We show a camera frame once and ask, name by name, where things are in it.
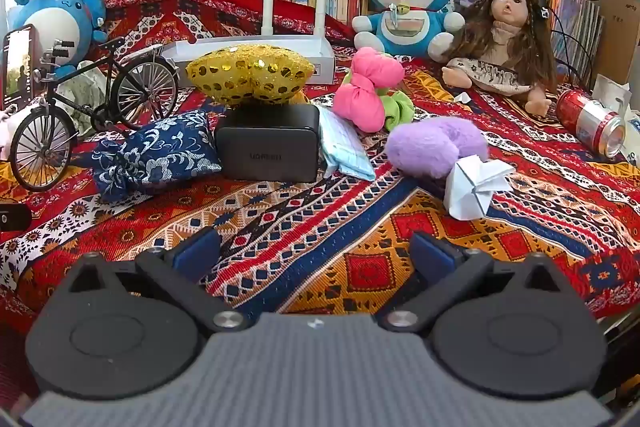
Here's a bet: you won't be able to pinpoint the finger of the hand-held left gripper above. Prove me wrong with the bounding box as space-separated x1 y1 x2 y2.
0 203 32 232

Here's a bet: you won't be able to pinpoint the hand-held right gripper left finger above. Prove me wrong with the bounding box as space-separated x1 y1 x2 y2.
67 228 251 334

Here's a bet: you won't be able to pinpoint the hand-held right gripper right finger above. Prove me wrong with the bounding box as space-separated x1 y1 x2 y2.
376 231 576 334

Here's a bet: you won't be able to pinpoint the purple fluffy plush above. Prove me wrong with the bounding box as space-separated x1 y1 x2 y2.
385 116 490 180

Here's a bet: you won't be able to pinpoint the blue floral fabric pouch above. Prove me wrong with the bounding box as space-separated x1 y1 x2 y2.
75 109 222 204

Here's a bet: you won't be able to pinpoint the green floral cloth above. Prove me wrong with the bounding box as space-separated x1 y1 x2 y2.
55 61 110 135

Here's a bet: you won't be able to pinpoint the pink and green plush flower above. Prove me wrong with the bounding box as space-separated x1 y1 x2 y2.
333 47 415 134

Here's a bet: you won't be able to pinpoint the gold sequin heart pillow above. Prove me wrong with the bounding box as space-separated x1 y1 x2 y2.
186 45 316 110

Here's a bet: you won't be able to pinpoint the white cardboard box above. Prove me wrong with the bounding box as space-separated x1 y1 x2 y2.
162 38 336 85

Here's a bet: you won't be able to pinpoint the white folded paper origami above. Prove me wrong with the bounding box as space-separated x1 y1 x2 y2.
444 154 515 222

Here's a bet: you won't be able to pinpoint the red patterned blanket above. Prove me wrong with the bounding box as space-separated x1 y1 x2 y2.
0 0 640 358

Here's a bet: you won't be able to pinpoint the black charger box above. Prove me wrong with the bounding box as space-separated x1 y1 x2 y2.
214 103 321 184

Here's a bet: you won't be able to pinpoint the black model bicycle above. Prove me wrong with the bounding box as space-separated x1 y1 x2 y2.
10 38 180 192

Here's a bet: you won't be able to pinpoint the blue round mouse plush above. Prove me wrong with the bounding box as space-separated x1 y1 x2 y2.
12 0 108 72

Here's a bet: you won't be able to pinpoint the red soda can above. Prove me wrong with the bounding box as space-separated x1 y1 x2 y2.
556 89 627 159

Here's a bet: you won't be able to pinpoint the blue robot cat plush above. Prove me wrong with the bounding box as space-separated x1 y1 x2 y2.
351 0 466 58

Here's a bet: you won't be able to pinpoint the long-haired baby doll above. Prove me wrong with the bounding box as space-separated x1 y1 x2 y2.
440 0 558 118

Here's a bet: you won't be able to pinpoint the white tissue pack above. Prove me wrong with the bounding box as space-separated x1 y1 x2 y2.
592 74 640 165

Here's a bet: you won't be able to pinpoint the leaning thin books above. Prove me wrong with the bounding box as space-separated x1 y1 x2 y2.
547 0 601 80

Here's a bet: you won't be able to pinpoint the brown cardboard sheet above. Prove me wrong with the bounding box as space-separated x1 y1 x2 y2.
592 0 640 88

